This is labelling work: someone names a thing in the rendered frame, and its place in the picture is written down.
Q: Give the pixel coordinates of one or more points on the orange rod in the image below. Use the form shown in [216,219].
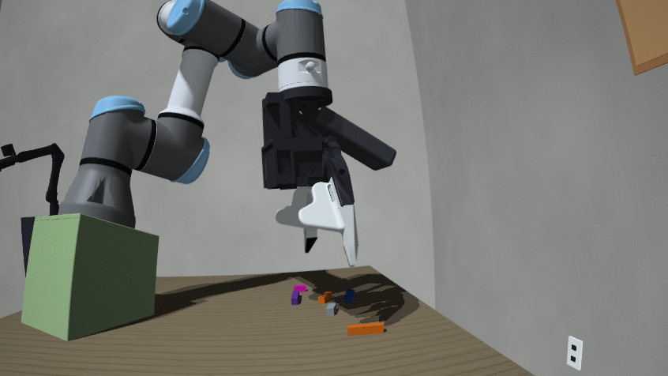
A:
[324,298]
[364,329]

